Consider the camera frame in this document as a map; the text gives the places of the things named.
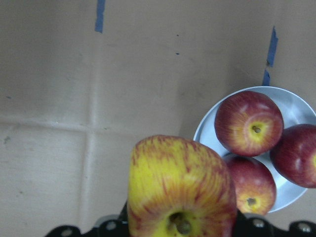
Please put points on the red apple on plate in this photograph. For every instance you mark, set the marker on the red apple on plate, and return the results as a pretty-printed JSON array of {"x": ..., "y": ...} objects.
[
  {"x": 294, "y": 156},
  {"x": 255, "y": 187},
  {"x": 248, "y": 123}
]

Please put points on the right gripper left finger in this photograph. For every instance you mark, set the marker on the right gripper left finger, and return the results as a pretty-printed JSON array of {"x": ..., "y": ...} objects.
[{"x": 106, "y": 226}]

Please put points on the red apple on plate front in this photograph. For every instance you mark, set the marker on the red apple on plate front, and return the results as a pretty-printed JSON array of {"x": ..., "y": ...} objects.
[{"x": 255, "y": 187}]

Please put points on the red apple on plate right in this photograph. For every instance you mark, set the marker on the red apple on plate right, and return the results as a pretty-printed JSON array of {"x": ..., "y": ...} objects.
[{"x": 294, "y": 156}]

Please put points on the red yellow apple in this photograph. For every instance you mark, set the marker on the red yellow apple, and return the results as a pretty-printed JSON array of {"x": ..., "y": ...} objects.
[{"x": 179, "y": 188}]

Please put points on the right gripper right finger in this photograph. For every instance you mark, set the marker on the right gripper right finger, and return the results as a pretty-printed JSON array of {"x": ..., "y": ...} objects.
[{"x": 254, "y": 225}]

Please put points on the red apple on plate left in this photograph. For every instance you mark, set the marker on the red apple on plate left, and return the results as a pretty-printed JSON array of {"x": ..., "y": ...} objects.
[{"x": 248, "y": 123}]

